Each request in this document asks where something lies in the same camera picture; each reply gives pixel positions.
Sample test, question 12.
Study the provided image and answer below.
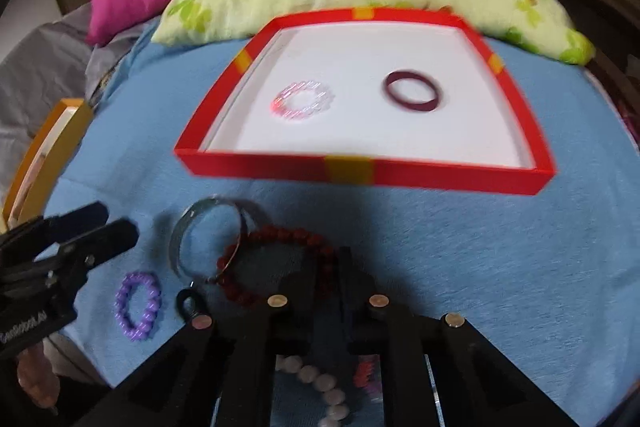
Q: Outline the purple bead bracelet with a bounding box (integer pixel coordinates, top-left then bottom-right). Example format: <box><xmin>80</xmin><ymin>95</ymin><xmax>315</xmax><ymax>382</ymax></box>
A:
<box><xmin>113</xmin><ymin>271</ymin><xmax>164</xmax><ymax>342</ymax></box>

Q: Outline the silver metal bangle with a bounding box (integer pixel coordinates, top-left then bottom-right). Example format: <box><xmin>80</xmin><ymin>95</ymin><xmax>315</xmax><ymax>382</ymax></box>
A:
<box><xmin>168</xmin><ymin>195</ymin><xmax>271</xmax><ymax>285</ymax></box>

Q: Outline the black hair tie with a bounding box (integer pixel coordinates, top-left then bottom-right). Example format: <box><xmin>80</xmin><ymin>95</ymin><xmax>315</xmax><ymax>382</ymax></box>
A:
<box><xmin>174</xmin><ymin>287</ymin><xmax>212</xmax><ymax>325</ymax></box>

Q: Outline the dark red bead bracelet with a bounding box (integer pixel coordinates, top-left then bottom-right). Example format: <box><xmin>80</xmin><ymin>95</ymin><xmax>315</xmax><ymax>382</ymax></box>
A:
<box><xmin>214</xmin><ymin>224</ymin><xmax>352</xmax><ymax>308</ymax></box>

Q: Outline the white bead bracelet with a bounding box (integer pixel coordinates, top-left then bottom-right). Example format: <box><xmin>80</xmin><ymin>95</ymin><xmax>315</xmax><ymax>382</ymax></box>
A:
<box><xmin>275</xmin><ymin>354</ymin><xmax>352</xmax><ymax>427</ymax></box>

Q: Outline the clear pink bead bracelet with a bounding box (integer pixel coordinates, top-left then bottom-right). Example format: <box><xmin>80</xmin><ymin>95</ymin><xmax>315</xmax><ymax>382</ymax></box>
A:
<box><xmin>270</xmin><ymin>79</ymin><xmax>336</xmax><ymax>122</ymax></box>

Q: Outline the dark maroon hair tie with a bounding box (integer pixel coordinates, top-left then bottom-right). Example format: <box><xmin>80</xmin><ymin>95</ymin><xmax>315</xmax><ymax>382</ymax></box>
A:
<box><xmin>382</xmin><ymin>69</ymin><xmax>444</xmax><ymax>114</ymax></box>

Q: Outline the red jewelry box tray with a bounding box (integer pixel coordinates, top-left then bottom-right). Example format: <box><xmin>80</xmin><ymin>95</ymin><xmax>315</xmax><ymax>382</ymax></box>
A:
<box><xmin>175</xmin><ymin>9</ymin><xmax>556</xmax><ymax>195</ymax></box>

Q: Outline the left hand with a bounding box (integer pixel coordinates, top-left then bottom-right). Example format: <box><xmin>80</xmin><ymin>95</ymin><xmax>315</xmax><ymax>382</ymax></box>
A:
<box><xmin>17</xmin><ymin>343</ymin><xmax>60</xmax><ymax>409</ymax></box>

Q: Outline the orange box lid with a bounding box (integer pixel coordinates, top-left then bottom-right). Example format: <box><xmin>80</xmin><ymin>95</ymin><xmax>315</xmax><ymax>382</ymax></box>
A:
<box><xmin>1</xmin><ymin>98</ymin><xmax>93</xmax><ymax>233</ymax></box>

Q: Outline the grey bed sheet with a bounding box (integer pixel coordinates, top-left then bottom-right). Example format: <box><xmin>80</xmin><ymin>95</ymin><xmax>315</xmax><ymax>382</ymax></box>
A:
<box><xmin>0</xmin><ymin>4</ymin><xmax>145</xmax><ymax>194</ymax></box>

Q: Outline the blue blanket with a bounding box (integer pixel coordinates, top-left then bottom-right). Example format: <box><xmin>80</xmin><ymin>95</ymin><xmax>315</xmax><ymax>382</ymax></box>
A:
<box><xmin>47</xmin><ymin>34</ymin><xmax>639</xmax><ymax>426</ymax></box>

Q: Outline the wooden shelf table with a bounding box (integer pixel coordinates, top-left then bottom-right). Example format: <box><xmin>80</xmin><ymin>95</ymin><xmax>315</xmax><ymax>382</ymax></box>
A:
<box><xmin>559</xmin><ymin>0</ymin><xmax>639</xmax><ymax>114</ymax></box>

